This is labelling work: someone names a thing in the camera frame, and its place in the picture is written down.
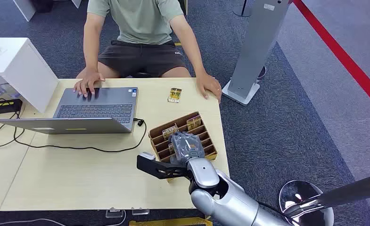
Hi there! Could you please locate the grey open laptop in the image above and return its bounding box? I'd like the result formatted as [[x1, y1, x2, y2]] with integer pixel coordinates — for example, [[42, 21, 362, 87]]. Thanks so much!
[[0, 87, 139, 135]]

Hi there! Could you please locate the person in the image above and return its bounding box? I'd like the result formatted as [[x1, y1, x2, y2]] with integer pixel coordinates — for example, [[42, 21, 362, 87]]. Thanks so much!
[[73, 0, 223, 104]]

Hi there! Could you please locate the person's right hand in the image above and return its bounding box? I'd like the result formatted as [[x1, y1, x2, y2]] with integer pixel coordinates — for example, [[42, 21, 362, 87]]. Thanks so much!
[[73, 70, 106, 99]]

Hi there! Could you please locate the silver kiosk stand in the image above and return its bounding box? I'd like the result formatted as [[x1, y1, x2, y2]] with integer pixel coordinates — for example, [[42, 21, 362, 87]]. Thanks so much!
[[222, 0, 294, 106]]

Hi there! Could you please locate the yellow floor mat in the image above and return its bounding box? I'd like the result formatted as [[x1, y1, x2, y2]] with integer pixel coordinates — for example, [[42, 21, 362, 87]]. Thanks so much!
[[128, 217, 214, 226]]

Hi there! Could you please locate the chrome stanchion base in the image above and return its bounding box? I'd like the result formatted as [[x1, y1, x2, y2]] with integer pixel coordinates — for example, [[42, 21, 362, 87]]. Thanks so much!
[[278, 179, 335, 226]]

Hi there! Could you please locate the white furniture panel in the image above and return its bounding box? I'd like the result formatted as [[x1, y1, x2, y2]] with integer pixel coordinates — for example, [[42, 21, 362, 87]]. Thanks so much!
[[12, 0, 37, 22]]

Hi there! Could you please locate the person's left hand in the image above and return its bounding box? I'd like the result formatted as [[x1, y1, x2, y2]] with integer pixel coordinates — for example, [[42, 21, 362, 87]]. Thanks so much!
[[196, 73, 223, 104]]

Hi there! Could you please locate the white cable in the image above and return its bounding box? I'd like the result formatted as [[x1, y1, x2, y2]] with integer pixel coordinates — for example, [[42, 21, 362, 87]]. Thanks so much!
[[0, 210, 128, 226]]

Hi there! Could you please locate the wooden slotted card holder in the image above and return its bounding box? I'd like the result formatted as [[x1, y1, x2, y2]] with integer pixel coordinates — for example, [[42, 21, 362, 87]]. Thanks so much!
[[148, 111, 219, 164]]

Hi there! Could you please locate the person's hand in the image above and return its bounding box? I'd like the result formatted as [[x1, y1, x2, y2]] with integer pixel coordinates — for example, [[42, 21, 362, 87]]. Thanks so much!
[[73, 70, 106, 99], [196, 73, 223, 104]]

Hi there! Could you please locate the white box cabinet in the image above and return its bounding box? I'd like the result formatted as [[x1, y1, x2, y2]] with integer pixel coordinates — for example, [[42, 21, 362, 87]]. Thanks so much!
[[0, 37, 60, 114]]

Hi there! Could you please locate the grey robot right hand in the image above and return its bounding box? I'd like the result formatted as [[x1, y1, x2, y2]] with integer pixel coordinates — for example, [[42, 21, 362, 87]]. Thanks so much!
[[169, 131, 206, 165]]

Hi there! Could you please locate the black laptop power cable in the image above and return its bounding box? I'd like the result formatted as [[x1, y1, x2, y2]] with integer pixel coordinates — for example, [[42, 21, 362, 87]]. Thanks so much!
[[0, 111, 148, 154]]

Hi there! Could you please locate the black round stand base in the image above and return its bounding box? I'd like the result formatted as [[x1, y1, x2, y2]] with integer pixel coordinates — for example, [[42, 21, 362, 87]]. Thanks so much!
[[232, 0, 255, 18]]

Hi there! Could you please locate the black power adapter yellow label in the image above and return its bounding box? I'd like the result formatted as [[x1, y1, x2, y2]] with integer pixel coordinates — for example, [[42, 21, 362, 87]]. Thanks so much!
[[0, 98, 23, 115]]

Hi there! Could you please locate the clear plastic container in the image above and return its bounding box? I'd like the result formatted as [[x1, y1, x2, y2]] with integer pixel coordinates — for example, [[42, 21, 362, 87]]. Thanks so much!
[[0, 76, 22, 99]]

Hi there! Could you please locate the red floor tape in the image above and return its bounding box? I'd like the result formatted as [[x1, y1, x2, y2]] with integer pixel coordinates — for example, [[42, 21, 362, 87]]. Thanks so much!
[[293, 0, 370, 115]]

